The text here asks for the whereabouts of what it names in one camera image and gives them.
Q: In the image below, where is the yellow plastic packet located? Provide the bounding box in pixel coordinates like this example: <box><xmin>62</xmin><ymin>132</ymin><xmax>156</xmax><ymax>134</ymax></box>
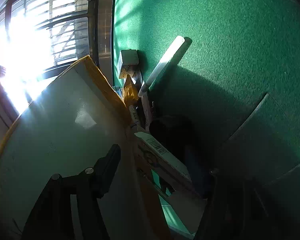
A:
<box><xmin>122</xmin><ymin>76</ymin><xmax>141</xmax><ymax>105</ymax></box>

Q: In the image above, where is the small white carton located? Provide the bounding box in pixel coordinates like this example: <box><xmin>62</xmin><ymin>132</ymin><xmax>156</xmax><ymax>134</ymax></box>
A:
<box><xmin>116</xmin><ymin>49</ymin><xmax>140</xmax><ymax>79</ymax></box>

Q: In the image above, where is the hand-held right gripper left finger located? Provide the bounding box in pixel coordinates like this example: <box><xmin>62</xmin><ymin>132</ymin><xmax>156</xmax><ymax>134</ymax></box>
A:
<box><xmin>22</xmin><ymin>144</ymin><xmax>122</xmax><ymax>240</ymax></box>

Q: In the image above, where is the long white capped pen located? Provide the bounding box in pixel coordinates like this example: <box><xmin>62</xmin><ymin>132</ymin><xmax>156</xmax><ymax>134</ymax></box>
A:
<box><xmin>138</xmin><ymin>35</ymin><xmax>185</xmax><ymax>98</ymax></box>

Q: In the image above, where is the white paint marker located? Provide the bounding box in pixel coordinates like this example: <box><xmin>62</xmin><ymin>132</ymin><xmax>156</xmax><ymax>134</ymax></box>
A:
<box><xmin>129</xmin><ymin>105</ymin><xmax>142</xmax><ymax>127</ymax></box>

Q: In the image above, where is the white cream carton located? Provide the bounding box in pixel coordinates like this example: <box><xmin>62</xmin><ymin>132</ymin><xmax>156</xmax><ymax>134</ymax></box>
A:
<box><xmin>134</xmin><ymin>131</ymin><xmax>193</xmax><ymax>188</ymax></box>

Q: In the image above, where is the barred window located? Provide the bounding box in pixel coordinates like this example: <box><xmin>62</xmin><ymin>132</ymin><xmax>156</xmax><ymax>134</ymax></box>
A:
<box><xmin>0</xmin><ymin>0</ymin><xmax>91</xmax><ymax>110</ymax></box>

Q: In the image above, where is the cardboard box with yellow tape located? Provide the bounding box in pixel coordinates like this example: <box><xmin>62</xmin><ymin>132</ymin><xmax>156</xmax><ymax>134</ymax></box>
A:
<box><xmin>0</xmin><ymin>55</ymin><xmax>145</xmax><ymax>240</ymax></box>

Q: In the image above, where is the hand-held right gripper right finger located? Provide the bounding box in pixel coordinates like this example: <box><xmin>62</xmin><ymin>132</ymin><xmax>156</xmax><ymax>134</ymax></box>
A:
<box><xmin>195</xmin><ymin>167</ymin><xmax>273</xmax><ymax>240</ymax></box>

